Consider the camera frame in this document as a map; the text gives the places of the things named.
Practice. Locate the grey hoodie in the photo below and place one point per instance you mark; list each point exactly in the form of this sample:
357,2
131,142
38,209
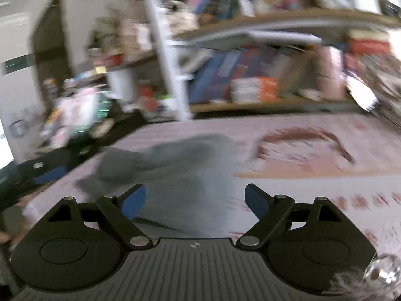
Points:
181,175

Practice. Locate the row of colourful slanted books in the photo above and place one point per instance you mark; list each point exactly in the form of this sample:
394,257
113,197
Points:
219,69

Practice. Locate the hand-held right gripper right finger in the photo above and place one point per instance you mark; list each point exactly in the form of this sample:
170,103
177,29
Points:
255,200

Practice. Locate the stack of booklets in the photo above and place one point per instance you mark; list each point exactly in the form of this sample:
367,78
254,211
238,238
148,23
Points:
379,87

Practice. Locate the pink printed cup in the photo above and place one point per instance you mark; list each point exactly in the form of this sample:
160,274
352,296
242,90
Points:
333,72

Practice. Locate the white tablet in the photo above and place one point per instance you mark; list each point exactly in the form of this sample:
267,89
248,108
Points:
250,37

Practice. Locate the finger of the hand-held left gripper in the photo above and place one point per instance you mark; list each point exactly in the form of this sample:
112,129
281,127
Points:
48,175

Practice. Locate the black box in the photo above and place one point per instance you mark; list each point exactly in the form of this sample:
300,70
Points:
125,125

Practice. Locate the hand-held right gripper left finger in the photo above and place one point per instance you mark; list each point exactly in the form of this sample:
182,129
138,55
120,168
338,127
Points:
134,200

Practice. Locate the pink cartoon desk mat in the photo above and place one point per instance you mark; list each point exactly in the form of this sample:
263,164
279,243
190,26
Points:
297,138

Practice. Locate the bagged pink plush clothes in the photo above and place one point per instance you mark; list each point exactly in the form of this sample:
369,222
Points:
75,113

